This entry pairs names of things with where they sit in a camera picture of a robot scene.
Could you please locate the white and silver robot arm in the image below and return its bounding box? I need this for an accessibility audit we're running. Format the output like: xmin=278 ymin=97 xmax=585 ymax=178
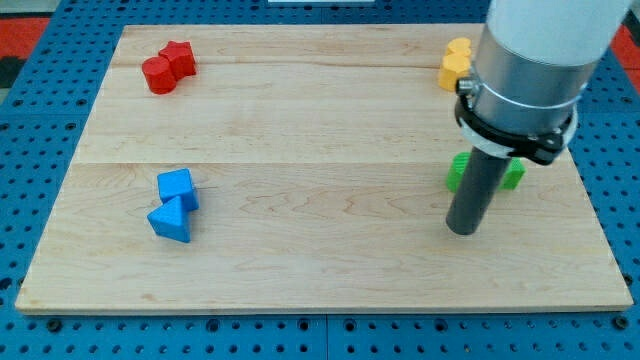
xmin=455 ymin=0 xmax=632 ymax=167

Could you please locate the red star block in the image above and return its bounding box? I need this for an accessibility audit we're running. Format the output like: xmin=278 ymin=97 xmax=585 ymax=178
xmin=158 ymin=41 xmax=197 ymax=80

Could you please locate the light wooden board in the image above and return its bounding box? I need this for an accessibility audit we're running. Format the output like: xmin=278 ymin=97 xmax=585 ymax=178
xmin=15 ymin=24 xmax=633 ymax=315

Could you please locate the green cylinder block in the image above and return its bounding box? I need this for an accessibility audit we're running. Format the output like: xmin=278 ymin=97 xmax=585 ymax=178
xmin=446 ymin=152 xmax=470 ymax=193

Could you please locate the blue cube block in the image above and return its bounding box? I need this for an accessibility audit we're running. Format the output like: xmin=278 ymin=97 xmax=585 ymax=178
xmin=157 ymin=168 xmax=199 ymax=212

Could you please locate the blue triangle block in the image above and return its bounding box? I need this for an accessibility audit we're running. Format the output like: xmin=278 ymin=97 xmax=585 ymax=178
xmin=147 ymin=197 xmax=191 ymax=243

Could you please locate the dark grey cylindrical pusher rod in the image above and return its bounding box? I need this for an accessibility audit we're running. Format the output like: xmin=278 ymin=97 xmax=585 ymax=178
xmin=446 ymin=148 xmax=511 ymax=235

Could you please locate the yellow hexagon block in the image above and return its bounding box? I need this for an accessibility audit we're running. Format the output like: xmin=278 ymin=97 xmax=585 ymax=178
xmin=437 ymin=53 xmax=471 ymax=92

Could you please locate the yellow heart block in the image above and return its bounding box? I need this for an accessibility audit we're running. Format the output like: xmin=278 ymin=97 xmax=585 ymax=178
xmin=445 ymin=37 xmax=472 ymax=58

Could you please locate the red cylinder block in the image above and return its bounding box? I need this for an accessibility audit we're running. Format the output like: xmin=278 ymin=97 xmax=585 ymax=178
xmin=141 ymin=56 xmax=177 ymax=95

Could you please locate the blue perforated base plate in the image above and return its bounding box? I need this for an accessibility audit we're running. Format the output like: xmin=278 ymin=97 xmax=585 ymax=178
xmin=1 ymin=0 xmax=639 ymax=359

